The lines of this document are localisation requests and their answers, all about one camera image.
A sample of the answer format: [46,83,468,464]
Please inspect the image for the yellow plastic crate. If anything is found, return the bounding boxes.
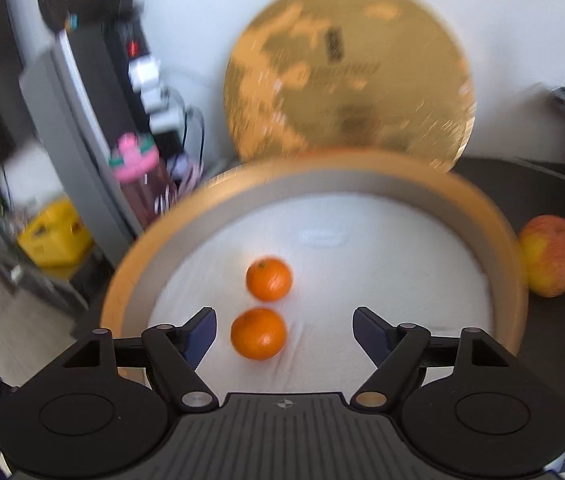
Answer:
[16,199,96,269]

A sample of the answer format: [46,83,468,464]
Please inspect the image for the round wooden-rimmed tray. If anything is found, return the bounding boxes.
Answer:
[100,150,530,382]

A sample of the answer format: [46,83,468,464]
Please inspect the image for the grey flat monitor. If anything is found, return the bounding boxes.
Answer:
[19,29,146,267]

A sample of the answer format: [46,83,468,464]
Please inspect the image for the black desktop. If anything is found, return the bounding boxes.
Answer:
[455,156,565,461]

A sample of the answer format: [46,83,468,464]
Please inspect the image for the black power strip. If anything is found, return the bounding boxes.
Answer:
[104,19,198,161]

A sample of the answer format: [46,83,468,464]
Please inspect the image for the small orange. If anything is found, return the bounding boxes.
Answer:
[246,256,293,303]
[231,308,288,361]

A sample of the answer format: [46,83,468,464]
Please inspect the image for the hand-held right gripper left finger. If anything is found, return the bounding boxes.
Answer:
[62,306,219,413]

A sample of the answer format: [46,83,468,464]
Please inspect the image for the black power cable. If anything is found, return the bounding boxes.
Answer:
[176,104,209,173]

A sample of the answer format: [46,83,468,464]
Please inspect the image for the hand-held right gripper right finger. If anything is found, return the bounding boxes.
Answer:
[349,306,513,411]

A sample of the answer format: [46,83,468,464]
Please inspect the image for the round gold box lid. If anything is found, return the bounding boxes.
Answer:
[222,0,478,175]

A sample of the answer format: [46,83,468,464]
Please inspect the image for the white power adapter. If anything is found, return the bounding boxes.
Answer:
[140,85,169,111]
[130,57,162,87]
[150,107,186,133]

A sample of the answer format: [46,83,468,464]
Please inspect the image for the pink lidded water bottle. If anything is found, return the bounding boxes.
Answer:
[108,132,178,231]

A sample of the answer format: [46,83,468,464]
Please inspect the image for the red yellow apple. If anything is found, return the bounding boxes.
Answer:
[519,214,565,298]

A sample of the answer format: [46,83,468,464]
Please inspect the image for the pink striped strap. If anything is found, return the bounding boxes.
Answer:
[154,164,204,217]

